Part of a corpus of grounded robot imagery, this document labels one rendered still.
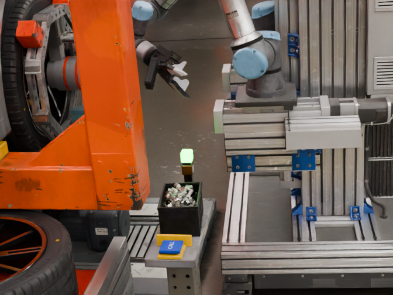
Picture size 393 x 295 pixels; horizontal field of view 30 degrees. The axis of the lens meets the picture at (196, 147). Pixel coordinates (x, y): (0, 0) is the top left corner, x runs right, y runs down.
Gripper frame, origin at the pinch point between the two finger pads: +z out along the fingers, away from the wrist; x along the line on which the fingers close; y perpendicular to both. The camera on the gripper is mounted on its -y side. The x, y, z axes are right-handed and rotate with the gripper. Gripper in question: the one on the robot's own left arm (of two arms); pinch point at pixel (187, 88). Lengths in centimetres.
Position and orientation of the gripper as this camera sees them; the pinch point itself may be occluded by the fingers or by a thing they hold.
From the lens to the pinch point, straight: 260.7
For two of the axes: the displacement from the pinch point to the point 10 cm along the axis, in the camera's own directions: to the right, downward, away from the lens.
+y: 6.6, -6.8, 3.2
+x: 0.6, 4.7, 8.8
